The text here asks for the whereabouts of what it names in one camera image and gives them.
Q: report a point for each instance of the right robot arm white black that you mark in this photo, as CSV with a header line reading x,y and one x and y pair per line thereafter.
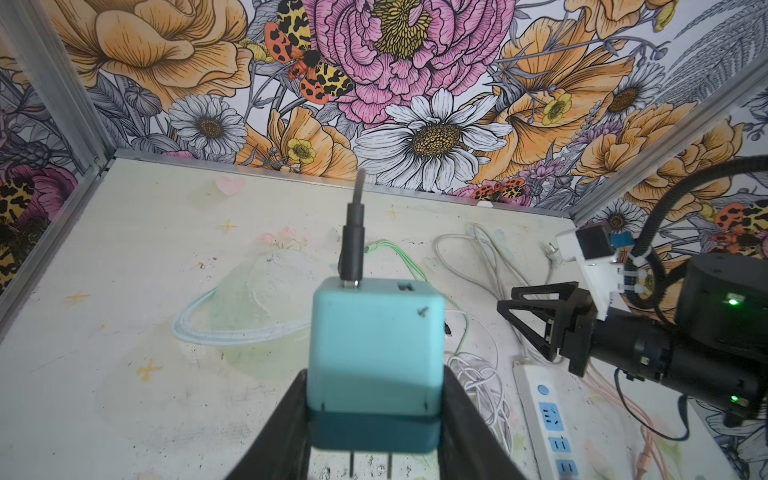
x,y
722,304

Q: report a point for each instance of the white blue power strip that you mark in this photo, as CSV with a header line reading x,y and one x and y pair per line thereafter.
x,y
554,448

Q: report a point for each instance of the teal green charger plug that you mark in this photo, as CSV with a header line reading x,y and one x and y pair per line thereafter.
x,y
375,370

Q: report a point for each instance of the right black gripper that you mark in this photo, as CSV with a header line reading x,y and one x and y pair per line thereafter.
x,y
638,346

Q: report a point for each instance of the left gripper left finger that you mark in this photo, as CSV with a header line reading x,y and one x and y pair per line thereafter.
x,y
281,450

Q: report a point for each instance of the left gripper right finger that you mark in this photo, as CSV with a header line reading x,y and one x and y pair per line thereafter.
x,y
467,448

